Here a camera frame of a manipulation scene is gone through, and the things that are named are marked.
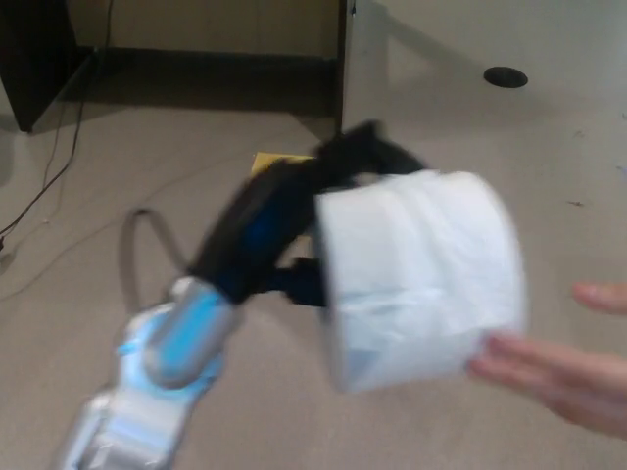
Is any thin black cable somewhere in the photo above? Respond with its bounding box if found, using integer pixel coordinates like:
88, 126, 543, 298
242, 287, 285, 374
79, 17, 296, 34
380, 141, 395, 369
39, 48, 102, 222

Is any dark wooden desk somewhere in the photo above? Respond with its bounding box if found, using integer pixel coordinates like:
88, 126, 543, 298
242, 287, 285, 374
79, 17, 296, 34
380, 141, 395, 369
0, 0, 360, 136

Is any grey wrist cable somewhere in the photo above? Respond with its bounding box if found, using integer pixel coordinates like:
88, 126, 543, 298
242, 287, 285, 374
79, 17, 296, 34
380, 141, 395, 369
119, 207, 198, 306

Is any thick black cable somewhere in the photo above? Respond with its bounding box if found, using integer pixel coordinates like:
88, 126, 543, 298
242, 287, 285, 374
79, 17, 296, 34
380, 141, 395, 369
0, 0, 115, 237

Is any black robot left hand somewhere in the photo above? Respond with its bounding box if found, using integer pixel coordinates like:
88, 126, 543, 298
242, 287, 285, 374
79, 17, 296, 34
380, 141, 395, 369
187, 118, 435, 310

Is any white toilet paper roll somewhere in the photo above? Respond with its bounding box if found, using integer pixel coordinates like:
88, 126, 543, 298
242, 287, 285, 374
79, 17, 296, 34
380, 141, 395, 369
312, 168, 531, 396

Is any yellow paper sheet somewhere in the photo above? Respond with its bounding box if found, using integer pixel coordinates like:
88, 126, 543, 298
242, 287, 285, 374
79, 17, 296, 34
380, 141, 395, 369
248, 152, 318, 179

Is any black round floor cover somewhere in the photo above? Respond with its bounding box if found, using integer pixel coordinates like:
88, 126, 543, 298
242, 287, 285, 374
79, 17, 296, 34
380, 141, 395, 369
482, 66, 529, 90

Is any person's bare hand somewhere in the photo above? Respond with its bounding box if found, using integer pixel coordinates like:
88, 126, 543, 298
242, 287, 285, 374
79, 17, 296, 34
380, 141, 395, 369
465, 280, 627, 428

